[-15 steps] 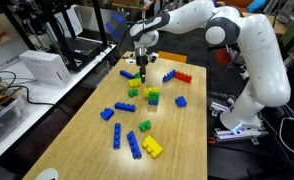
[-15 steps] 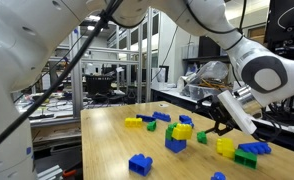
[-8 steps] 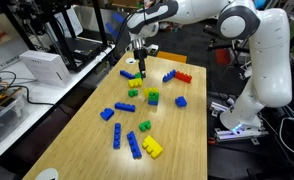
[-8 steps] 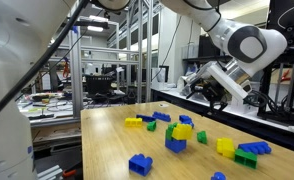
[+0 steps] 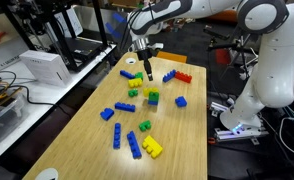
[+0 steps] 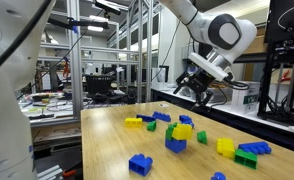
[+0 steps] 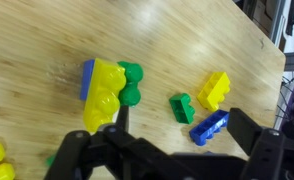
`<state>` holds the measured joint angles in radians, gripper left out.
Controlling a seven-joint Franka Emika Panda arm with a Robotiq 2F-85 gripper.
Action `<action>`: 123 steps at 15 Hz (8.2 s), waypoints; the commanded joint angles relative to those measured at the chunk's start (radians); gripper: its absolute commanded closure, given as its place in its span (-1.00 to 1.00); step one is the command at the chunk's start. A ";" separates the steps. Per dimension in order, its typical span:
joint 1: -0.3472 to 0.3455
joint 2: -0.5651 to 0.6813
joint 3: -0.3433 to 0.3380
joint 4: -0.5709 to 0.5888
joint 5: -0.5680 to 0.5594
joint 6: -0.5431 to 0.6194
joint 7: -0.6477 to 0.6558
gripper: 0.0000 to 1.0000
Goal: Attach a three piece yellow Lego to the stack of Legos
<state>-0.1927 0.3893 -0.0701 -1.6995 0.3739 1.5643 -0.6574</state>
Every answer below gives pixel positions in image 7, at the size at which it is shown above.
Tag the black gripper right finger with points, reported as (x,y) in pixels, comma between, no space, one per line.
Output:
(270,153)

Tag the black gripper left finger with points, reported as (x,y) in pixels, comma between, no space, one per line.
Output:
(77,153)

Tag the long blue lego brick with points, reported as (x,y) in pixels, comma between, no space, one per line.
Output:
(208,127)

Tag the short blue lego brick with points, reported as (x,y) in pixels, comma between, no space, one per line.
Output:
(87,80)

